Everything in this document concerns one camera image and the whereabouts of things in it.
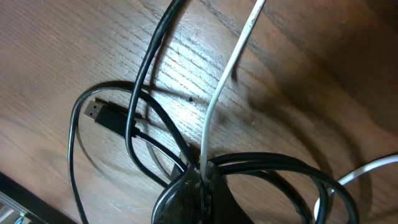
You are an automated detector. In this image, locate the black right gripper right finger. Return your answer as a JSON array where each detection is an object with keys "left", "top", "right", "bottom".
[{"left": 203, "top": 162, "right": 254, "bottom": 224}]

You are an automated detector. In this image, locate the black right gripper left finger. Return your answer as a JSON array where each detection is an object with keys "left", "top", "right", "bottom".
[{"left": 151, "top": 167, "right": 204, "bottom": 224}]

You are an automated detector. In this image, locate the black cable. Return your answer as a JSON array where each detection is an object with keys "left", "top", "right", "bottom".
[{"left": 67, "top": 0, "right": 360, "bottom": 224}]

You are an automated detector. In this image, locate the white cable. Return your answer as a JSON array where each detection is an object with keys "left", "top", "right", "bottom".
[{"left": 198, "top": 0, "right": 398, "bottom": 222}]

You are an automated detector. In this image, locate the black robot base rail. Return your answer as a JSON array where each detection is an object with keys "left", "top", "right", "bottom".
[{"left": 1, "top": 173, "right": 76, "bottom": 224}]

